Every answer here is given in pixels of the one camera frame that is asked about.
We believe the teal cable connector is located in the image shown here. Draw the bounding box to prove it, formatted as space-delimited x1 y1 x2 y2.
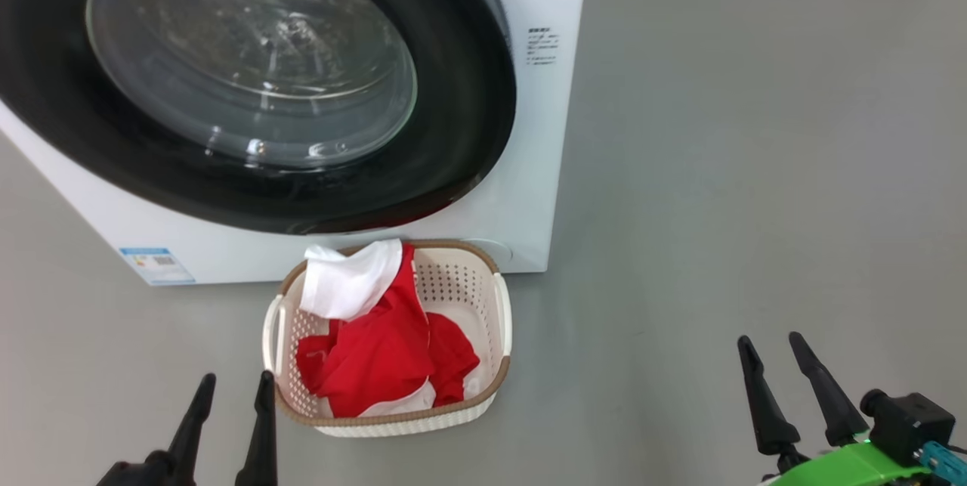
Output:
920 441 967 481

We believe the washing machine door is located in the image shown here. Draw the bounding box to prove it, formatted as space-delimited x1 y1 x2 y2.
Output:
0 0 517 236

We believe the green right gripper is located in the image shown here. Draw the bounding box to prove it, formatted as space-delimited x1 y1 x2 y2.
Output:
737 332 967 486

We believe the red and white garment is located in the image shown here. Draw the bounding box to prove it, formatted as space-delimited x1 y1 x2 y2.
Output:
296 239 481 419

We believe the white round drain cover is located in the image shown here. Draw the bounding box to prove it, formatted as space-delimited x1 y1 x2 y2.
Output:
462 238 513 269

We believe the blue energy label sticker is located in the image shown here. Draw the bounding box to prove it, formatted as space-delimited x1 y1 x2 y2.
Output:
119 246 196 286

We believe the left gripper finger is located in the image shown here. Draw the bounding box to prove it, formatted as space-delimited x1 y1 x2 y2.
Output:
168 373 217 486
234 370 279 486

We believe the white front-load washing machine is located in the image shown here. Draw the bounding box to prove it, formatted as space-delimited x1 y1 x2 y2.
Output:
0 0 592 286

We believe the cream basket with brown rim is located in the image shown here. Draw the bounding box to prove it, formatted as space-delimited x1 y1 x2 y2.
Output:
262 239 513 438

